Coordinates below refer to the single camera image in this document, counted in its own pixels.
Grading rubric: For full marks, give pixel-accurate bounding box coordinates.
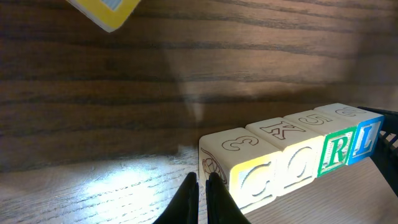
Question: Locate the yellow C block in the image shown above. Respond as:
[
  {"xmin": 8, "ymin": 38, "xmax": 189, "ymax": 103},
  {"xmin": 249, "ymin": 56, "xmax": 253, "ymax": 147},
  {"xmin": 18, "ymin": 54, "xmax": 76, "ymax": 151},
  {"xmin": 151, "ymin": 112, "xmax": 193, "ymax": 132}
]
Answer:
[{"xmin": 198, "ymin": 128, "xmax": 282, "ymax": 214}]

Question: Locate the blue L block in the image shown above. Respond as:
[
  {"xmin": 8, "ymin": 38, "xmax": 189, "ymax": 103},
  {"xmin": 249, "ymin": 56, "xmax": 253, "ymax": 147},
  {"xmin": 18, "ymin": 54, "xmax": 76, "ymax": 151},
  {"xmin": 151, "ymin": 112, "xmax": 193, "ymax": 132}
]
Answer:
[{"xmin": 315, "ymin": 103, "xmax": 384, "ymax": 165}]

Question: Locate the yellow S block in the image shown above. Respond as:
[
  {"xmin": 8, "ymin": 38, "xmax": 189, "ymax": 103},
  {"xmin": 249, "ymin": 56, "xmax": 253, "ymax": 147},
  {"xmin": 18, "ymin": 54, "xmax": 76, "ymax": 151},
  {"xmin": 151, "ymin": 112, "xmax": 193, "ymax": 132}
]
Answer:
[{"xmin": 67, "ymin": 0, "xmax": 140, "ymax": 33}]

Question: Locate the yellow O block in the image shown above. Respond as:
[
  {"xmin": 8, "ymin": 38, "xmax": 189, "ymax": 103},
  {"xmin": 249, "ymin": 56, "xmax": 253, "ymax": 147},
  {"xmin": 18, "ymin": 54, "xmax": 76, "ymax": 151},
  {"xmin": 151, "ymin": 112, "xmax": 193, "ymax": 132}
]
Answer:
[{"xmin": 246, "ymin": 117, "xmax": 325, "ymax": 196}]

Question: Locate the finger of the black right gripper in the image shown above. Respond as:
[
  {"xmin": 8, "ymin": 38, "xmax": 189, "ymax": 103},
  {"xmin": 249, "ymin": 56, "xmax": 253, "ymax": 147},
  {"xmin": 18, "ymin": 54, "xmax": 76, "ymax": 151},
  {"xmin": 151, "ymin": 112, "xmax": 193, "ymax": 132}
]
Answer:
[{"xmin": 359, "ymin": 106, "xmax": 397, "ymax": 195}]

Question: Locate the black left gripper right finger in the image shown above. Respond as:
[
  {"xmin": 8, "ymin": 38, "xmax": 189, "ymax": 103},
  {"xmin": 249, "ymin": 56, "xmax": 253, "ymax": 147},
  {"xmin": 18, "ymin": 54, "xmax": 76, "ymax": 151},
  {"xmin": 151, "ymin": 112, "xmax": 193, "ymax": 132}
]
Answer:
[{"xmin": 205, "ymin": 172, "xmax": 251, "ymax": 224}]

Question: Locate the green R block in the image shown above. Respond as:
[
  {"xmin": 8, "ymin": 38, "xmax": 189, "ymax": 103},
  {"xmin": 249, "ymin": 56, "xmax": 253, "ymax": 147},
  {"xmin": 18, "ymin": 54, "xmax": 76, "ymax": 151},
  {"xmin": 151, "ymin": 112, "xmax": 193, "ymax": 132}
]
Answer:
[{"xmin": 284, "ymin": 110, "xmax": 357, "ymax": 177}]

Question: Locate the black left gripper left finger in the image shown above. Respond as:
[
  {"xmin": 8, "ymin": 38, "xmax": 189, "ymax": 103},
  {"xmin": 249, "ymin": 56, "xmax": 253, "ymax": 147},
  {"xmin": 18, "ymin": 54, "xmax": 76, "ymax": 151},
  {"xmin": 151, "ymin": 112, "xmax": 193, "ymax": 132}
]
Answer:
[{"xmin": 153, "ymin": 172, "xmax": 199, "ymax": 224}]

